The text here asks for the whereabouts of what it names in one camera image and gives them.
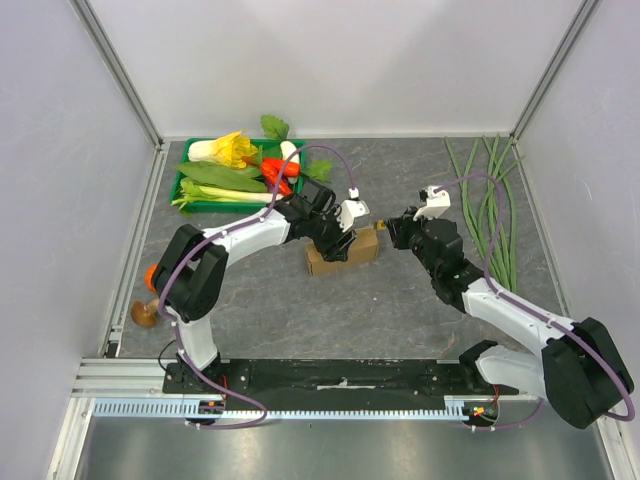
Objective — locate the green leaf beside tray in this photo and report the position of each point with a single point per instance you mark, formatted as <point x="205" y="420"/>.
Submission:
<point x="319" y="170"/>

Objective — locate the yellow napa cabbage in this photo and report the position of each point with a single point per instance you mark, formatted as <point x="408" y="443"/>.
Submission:
<point x="227" y="151"/>

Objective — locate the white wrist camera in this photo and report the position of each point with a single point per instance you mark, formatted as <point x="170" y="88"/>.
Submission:
<point x="435" y="201"/>
<point x="351" y="210"/>

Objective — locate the brown cardboard express box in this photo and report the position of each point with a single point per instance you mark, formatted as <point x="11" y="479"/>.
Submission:
<point x="364" y="249"/>

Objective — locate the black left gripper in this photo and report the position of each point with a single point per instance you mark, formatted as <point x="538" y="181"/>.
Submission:
<point x="336" y="250"/>

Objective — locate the white radish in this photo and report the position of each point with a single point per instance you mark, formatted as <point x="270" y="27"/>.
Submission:
<point x="292" y="169"/>

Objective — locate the green long beans bundle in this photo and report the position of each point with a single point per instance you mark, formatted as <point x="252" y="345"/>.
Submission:
<point x="492" y="221"/>

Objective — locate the green white celery stalk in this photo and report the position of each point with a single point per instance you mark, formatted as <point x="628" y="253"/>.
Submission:
<point x="191" y="198"/>

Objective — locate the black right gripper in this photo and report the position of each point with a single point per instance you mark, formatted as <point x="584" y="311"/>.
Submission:
<point x="405" y="231"/>

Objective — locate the large green leaf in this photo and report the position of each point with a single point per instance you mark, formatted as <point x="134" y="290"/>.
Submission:
<point x="211" y="174"/>

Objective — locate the green leaf sprig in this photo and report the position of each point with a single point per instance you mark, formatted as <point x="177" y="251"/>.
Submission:
<point x="274" y="128"/>

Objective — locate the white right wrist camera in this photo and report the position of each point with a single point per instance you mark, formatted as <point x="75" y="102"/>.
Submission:
<point x="435" y="201"/>

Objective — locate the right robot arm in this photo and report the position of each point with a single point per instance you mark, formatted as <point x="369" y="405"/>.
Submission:
<point x="574" y="366"/>

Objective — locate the small orange pumpkin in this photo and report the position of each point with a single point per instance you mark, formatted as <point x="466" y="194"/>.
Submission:
<point x="148" y="278"/>

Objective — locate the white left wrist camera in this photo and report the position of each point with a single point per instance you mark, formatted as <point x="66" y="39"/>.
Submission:
<point x="351" y="210"/>

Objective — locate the red chili pepper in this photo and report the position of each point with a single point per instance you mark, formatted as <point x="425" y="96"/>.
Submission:
<point x="276" y="173"/>

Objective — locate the slotted white cable duct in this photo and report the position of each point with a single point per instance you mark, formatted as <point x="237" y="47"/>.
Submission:
<point x="334" y="404"/>

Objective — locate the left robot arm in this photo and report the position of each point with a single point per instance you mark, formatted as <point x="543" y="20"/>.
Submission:
<point x="189" y="275"/>

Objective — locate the brown toy mushroom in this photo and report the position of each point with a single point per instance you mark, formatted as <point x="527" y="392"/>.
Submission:
<point x="145" y="314"/>

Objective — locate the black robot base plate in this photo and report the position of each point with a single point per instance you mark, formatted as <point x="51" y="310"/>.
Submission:
<point x="259" y="378"/>

